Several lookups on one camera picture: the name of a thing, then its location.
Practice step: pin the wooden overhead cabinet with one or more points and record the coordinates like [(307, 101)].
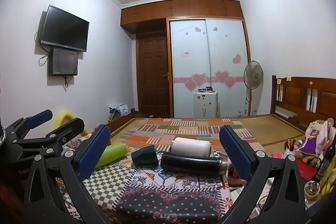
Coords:
[(181, 8)]

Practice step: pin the heart-decorated sliding wardrobe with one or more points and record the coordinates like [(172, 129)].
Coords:
[(210, 56)]

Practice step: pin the floral printed blanket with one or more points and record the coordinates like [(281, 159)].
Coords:
[(162, 192)]

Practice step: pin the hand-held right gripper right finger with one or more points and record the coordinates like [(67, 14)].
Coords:
[(235, 153)]

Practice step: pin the small white cabinet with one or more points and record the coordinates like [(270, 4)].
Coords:
[(205, 106)]

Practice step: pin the black thermos bottle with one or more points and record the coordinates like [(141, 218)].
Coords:
[(189, 162)]

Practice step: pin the patchwork blanket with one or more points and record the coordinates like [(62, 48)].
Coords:
[(183, 129)]

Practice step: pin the red book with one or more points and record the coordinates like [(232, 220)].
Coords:
[(307, 171)]

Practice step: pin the pile of clothes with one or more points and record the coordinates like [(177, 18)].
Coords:
[(119, 111)]

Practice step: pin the woven bamboo mat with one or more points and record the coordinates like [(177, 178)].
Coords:
[(270, 129)]

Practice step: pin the small glass jar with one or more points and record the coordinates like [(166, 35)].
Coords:
[(311, 190)]

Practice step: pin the brown wooden door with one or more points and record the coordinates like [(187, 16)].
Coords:
[(153, 77)]

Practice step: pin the yellow curved tube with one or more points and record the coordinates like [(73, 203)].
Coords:
[(65, 116)]

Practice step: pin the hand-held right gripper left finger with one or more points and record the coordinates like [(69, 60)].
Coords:
[(95, 151)]

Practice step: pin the wooden bed headboard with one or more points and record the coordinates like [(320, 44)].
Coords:
[(296, 95)]

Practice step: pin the black wall television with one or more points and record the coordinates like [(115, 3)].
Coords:
[(65, 28)]

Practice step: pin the white cup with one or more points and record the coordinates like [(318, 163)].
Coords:
[(191, 146)]

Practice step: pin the white standing fan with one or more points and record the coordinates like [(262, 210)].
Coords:
[(253, 74)]

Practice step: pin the purple-dressed plush doll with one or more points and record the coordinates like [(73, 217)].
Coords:
[(315, 140)]

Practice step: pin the light green cup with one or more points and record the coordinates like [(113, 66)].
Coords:
[(114, 153)]

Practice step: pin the dark green cup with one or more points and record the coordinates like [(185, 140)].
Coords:
[(144, 157)]

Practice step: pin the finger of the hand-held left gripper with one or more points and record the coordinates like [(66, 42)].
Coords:
[(69, 126), (40, 117)]

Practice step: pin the dark tall bottle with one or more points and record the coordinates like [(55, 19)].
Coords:
[(326, 161)]

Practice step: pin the wooden bed footboard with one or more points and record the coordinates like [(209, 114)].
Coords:
[(123, 120)]

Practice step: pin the small black wall monitor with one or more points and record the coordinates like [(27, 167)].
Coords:
[(63, 61)]

